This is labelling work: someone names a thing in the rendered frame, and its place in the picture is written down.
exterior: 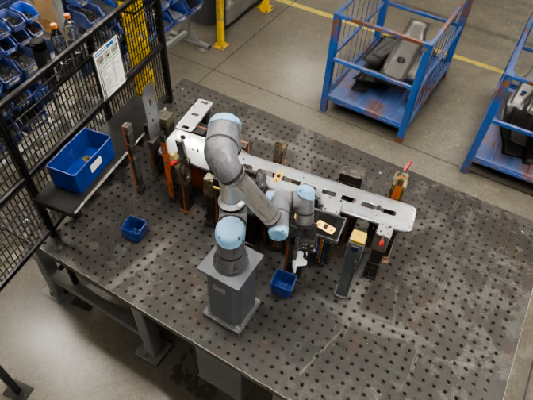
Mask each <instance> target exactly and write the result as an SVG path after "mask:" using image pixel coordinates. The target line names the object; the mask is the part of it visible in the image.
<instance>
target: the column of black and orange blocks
mask: <svg viewBox="0 0 533 400"><path fill-rule="evenodd" d="M121 128H122V132H123V136H124V139H125V145H126V149H127V153H128V158H129V162H130V166H131V169H132V175H133V179H134V183H135V186H136V192H137V193H138V194H140V195H142V194H143V193H144V192H145V191H146V186H145V185H144V184H142V183H143V182H144V181H143V177H142V171H141V168H140V161H139V157H137V156H138V154H137V151H136V146H135V144H136V142H135V141H134V140H135V139H134V136H133V130H132V123H129V122H125V123H124V124H123V125H122V126H121Z"/></svg>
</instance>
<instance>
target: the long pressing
mask: <svg viewBox="0 0 533 400"><path fill-rule="evenodd" d="M180 135H184V136H185V137H186V139H185V140H184V143H185V146H186V152H187V155H188V158H190V166H192V167H196V168H199V169H202V170H204V171H209V166H208V164H207V163H206V161H205V156H204V145H205V138H206V137H201V136H198V135H196V134H193V133H188V132H186V131H183V130H180V129H178V130H175V131H173V132H172V133H171V134H170V136H169V137H168V138H167V139H166V142H167V150H168V153H169V151H170V150H173V151H176V152H177V153H178V149H177V146H176V143H175V140H176V139H177V138H178V139H179V138H180ZM188 138H190V139H188ZM192 148H193V149H194V150H192ZM197 149H198V151H199V152H197ZM238 158H239V161H240V162H241V163H242V164H243V165H244V164H246V165H248V166H252V170H253V171H257V170H258V169H261V170H264V171H269V172H271V173H274V174H276V173H277V171H278V170H279V171H284V172H285V173H284V175H283V176H282V177H286V178H289V179H293V180H296V181H298V182H301V185H303V184H304V183H306V184H309V185H311V186H314V187H316V190H315V194H316V195H318V196H319V197H320V205H319V206H321V207H324V204H325V202H326V200H327V198H328V196H330V195H327V194H323V193H322V190H328V191H331V192H334V193H336V196H335V197H334V198H338V199H341V197H342V196H346V197H349V198H353V199H355V203H352V202H348V201H345V200H343V199H342V200H343V206H342V209H341V213H343V214H346V215H348V216H351V217H355V218H358V219H360V220H364V221H368V222H370V223H373V224H375V225H379V224H380V221H384V222H387V223H390V224H392V225H394V228H393V230H395V231H398V232H400V233H410V232H411V231H412V227H413V224H414V221H415V217H416V209H415V207H413V206H411V205H409V204H406V203H403V202H399V201H396V200H393V199H390V198H386V197H383V196H381V195H377V194H373V193H370V192H368V191H364V190H360V189H358V188H355V187H350V186H348V185H345V184H342V183H338V182H335V181H332V180H329V179H325V178H322V177H320V176H316V175H312V174H309V173H307V172H303V171H299V170H297V169H294V168H291V167H287V166H284V165H281V164H278V163H274V162H271V161H268V160H264V159H261V158H259V157H255V156H251V155H249V154H248V153H247V152H245V151H244V150H243V149H242V150H241V153H240V155H239V156H238ZM243 158H244V160H243ZM303 177H304V178H303ZM266 185H267V187H268V188H269V187H270V188H273V189H275V190H282V191H294V190H296V187H297V185H295V184H292V183H288V182H286V181H283V180H280V182H279V183H276V182H274V181H273V177H270V176H268V175H267V176H266ZM361 202H366V203H369V204H371V205H374V206H375V209H374V210H372V209H370V208H367V207H365V206H361ZM378 205H381V206H382V207H381V209H382V208H384V209H387V210H391V211H393V212H395V213H396V214H395V216H393V215H389V214H387V213H383V212H381V210H376V207H377V206H378ZM376 215H377V216H376Z"/></svg>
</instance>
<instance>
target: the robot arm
mask: <svg viewBox="0 0 533 400"><path fill-rule="evenodd" d="M241 129H242V127H241V122H240V120H239V118H238V117H235V116H234V115H232V114H230V113H217V114H215V115H214V116H212V117H211V118H210V120H209V123H208V130H207V134H206V138H205V145H204V156H205V161H206V163H207V164H208V166H209V168H210V170H211V171H212V173H213V174H214V175H215V176H216V178H217V179H218V181H219V187H220V196H219V198H218V206H219V218H218V223H217V226H216V228H215V238H216V247H217V250H216V251H215V253H214V255H213V266H214V268H215V270H216V271H217V272H218V273H219V274H221V275H223V276H227V277H234V276H237V275H241V274H242V273H244V272H245V271H246V269H247V267H248V264H249V257H248V254H247V251H246V250H245V234H246V226H247V212H248V208H250V210H251V211H252V212H253V213H254V214H255V215H256V216H257V217H258V218H259V219H260V220H261V221H262V222H263V223H264V224H265V225H266V226H267V228H268V229H269V230H268V233H269V237H270V239H272V240H276V241H279V242H284V241H286V240H288V239H291V238H294V237H296V239H295V243H294V249H293V273H296V269H297V266H305V265H306V264H307V260H305V259H304V258H303V255H304V256H305V257H307V252H309V253H313V252H315V251H316V248H317V246H318V244H319V235H317V234H316V228H317V227H318V224H317V223H313V222H314V204H315V190H314V188H313V187H311V186H310V185H300V186H297V187H296V190H294V191H282V190H272V191H267V193H266V195H265V194H264V193H263V192H262V191H261V190H260V189H259V188H258V186H257V185H256V184H255V183H254V182H253V181H252V180H251V178H250V177H249V176H248V175H247V174H246V173H245V171H244V166H243V164H242V163H241V162H240V161H239V158H238V156H239V155H240V153H241V150H242V148H241V139H240V131H241ZM290 210H296V217H295V221H296V226H297V228H295V229H292V230H290V231H289V211H290ZM299 250H302V251H299Z"/></svg>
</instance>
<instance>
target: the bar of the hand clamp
mask: <svg viewBox="0 0 533 400"><path fill-rule="evenodd" d="M185 139H186V137H185V136H184V135H180V138H179V139H178V138H177V139H176V140H175V143H176V146H177V149H178V154H179V157H180V159H181V158H184V159H185V161H186V160H187V159H188V155H187V152H186V146H185V143H184V140H185Z"/></svg>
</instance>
